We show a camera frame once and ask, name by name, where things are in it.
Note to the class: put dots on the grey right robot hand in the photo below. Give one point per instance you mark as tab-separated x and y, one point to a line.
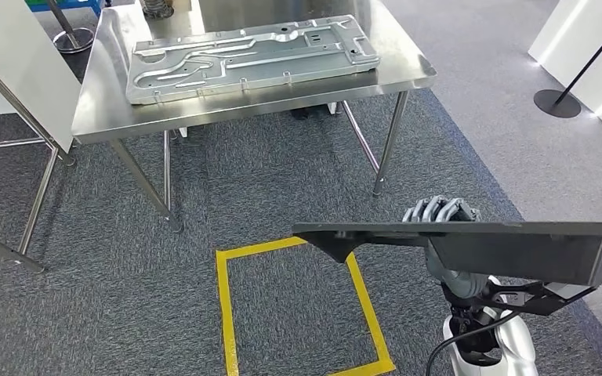
438	210

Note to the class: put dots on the long black plastic part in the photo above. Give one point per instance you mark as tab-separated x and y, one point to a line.
514	259

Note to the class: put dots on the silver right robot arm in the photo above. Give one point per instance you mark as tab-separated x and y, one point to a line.
514	342

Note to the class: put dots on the stainless steel workbench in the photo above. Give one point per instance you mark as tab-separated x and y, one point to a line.
103	104

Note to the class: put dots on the black stand with disc base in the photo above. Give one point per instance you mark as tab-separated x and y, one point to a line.
556	104

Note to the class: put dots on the white display plinth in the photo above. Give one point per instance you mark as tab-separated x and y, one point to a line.
592	52

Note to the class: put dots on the stamped grey metal plate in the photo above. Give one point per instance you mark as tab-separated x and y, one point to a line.
254	67

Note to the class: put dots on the white board panel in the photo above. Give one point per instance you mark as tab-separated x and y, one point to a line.
20	78

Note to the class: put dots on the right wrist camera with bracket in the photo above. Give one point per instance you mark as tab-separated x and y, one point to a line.
540	303

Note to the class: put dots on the chrome stanchion post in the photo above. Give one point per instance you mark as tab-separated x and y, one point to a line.
75	40

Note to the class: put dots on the steel frame side table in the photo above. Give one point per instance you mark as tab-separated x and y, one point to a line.
36	207

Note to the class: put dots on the blue cart frame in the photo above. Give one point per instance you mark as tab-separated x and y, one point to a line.
67	5

